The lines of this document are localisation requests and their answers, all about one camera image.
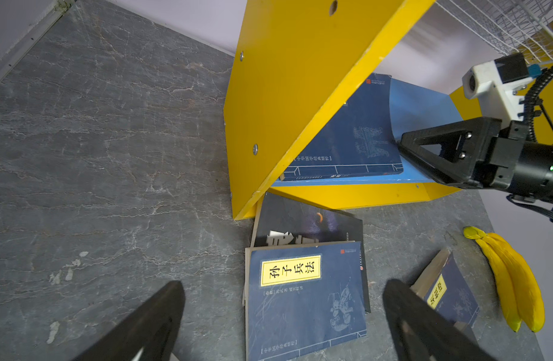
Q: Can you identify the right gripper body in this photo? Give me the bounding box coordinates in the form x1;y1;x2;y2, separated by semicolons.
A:
483;121;553;204

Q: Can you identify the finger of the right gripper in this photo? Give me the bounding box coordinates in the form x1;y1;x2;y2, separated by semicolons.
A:
399;117;502;185

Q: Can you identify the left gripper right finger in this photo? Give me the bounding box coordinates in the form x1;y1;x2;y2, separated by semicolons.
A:
382;279;494;360

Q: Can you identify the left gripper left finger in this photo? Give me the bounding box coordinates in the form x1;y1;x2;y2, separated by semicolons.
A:
75;281;186;360

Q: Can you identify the blue book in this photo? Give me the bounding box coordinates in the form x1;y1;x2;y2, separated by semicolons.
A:
411;248;480;326

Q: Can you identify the blue book Lunyu label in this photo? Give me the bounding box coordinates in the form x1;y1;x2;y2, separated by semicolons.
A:
280;73;404;181

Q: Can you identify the blue book Sunzi label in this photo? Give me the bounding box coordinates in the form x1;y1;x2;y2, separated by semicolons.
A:
245;241;367;360

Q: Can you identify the black wolf cover book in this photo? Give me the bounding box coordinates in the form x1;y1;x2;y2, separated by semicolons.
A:
250;193;371;313

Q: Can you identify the yellow toy banana bunch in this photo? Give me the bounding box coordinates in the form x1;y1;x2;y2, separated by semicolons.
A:
463;227;545;332

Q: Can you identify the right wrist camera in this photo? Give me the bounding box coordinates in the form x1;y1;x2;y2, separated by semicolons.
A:
462;53;542;127

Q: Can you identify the white wire basket behind shelf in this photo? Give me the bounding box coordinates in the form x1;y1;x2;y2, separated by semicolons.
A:
436;0;553;65

